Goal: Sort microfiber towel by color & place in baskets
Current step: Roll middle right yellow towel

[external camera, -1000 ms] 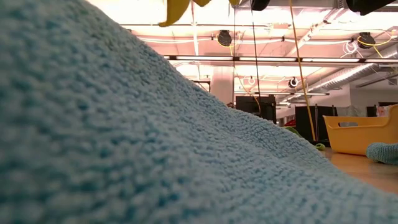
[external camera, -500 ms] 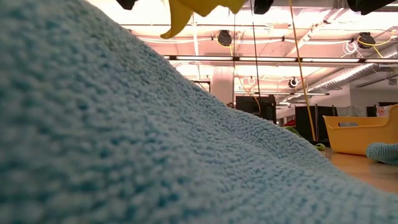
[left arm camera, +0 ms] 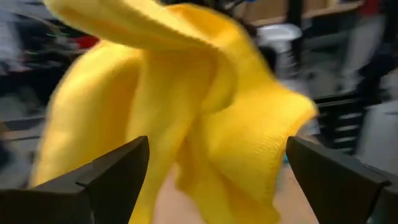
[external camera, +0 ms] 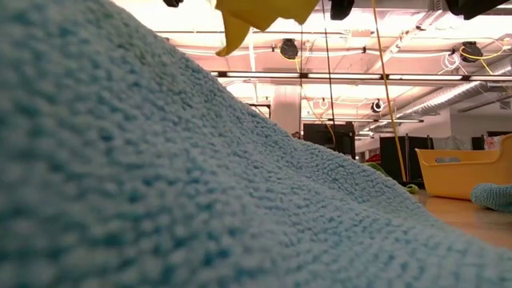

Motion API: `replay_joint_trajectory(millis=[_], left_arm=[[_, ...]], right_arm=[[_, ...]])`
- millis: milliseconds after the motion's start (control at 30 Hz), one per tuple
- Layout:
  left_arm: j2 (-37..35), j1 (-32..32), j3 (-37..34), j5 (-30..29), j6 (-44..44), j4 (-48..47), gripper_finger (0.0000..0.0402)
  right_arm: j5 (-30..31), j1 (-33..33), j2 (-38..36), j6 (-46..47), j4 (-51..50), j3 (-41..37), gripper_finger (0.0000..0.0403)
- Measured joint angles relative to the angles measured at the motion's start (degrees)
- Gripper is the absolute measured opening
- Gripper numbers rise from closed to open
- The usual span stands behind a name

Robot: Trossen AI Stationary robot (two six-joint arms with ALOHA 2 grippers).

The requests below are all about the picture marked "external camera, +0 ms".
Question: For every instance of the long ceiling light fixture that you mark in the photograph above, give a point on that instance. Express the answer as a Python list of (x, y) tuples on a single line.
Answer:
[(360, 75)]

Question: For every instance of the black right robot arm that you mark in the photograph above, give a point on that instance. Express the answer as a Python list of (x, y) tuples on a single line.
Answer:
[(476, 7)]

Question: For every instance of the blue microfiber towel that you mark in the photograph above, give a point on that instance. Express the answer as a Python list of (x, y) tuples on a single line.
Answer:
[(494, 197), (160, 180)]

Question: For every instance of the yellow microfiber towel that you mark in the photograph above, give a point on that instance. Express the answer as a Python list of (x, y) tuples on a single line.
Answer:
[(264, 14)]

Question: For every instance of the person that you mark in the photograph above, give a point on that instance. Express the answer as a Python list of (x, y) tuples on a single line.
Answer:
[(492, 142), (296, 135)]

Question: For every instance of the silver flexible air duct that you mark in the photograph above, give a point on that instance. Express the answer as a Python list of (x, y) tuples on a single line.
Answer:
[(452, 98)]

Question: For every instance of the black partition panel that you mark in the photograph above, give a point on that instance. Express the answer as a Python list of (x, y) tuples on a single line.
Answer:
[(388, 158)]

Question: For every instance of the black monitor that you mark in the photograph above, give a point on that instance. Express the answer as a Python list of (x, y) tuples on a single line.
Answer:
[(320, 136)]

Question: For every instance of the orange-yellow plastic basket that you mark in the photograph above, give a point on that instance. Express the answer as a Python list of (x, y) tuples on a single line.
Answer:
[(460, 176)]

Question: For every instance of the green microfiber towel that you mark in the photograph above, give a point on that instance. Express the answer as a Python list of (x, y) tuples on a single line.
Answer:
[(376, 169)]

